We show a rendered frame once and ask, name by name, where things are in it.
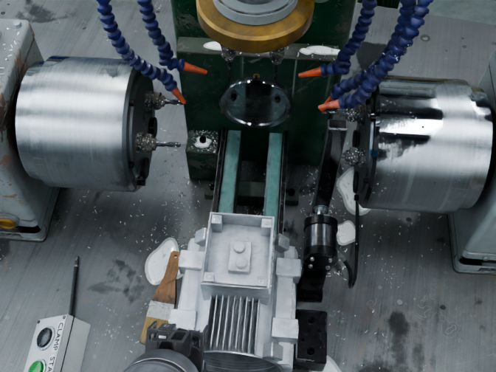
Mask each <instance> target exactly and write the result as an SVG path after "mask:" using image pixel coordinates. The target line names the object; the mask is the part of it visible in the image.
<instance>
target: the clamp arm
mask: <svg viewBox="0 0 496 372"><path fill-rule="evenodd" d="M347 132H348V121H347V120H334V119H328V121H327V126H326V130H325V137H324V142H323V149H322V153H321V158H320V166H319V170H318V174H317V182H316V187H315V191H314V198H313V203H312V213H316V212H317V207H318V210H323V208H322V207H324V211H325V212H326V209H327V214H328V212H329V208H330V205H331V199H332V196H333V192H334V186H335V182H336V179H337V174H338V170H339V166H340V160H341V157H342V151H343V148H344V144H345V138H346V135H347Z"/></svg>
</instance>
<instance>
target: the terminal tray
mask: <svg viewBox="0 0 496 372"><path fill-rule="evenodd" d="M216 216H218V217H219V221H215V220H214V218H215V217H216ZM265 220H267V221H269V224H268V225H265V224H264V221H265ZM274 223H275V217H274V216H255V215H245V214H235V213H216V212H210V217H209V223H208V228H207V239H206V244H205V250H204V260H203V266H202V271H201V281H200V288H201V295H202V297H203V299H204V300H210V296H211V295H212V297H213V299H216V295H218V298H219V299H222V295H223V296H224V299H228V295H229V296H230V299H234V296H236V300H240V297H242V300H246V299H247V297H248V301H252V299H253V298H254V302H255V303H258V299H260V304H263V305H266V306H268V303H270V300H271V291H272V271H273V260H274V250H275V231H274ZM209 274H211V275H212V279H210V280H208V279H207V275H209ZM261 278H263V279H264V283H263V284H260V283H259V279H261Z"/></svg>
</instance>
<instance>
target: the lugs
mask: <svg viewBox="0 0 496 372"><path fill-rule="evenodd" d="M206 239H207V228H206V227H205V228H203V229H201V230H198V231H196V235H195V240H194V243H195V244H198V245H199V246H201V247H204V246H205V244H206ZM275 250H276V251H278V252H279V253H282V252H285V251H288V250H289V238H287V237H286V236H284V235H282V234H280V233H279V234H277V235H275ZM262 358H263V359H266V360H269V361H270V362H278V361H282V360H283V346H282V345H279V344H277V343H275V342H268V343H264V344H263V355H262Z"/></svg>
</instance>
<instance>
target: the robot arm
mask: <svg viewBox="0 0 496 372"><path fill-rule="evenodd" d="M156 327H157V321H154V322H153V323H152V324H151V325H150V326H149V327H148V328H147V331H146V342H145V353H144V354H142V355H141V356H139V357H137V358H136V359H135V360H134V361H133V362H132V363H131V364H130V365H129V366H128V367H127V368H126V369H125V370H124V371H123V372H213V371H207V369H206V362H205V361H204V348H205V346H206V344H207V335H208V325H206V326H205V327H204V330H203V332H201V330H200V329H199V330H198V331H197V330H187V329H183V328H178V329H177V330H176V324H175V323H172V324H171V323H163V324H161V326H160V327H158V329H156ZM151 335H152V338H151Z"/></svg>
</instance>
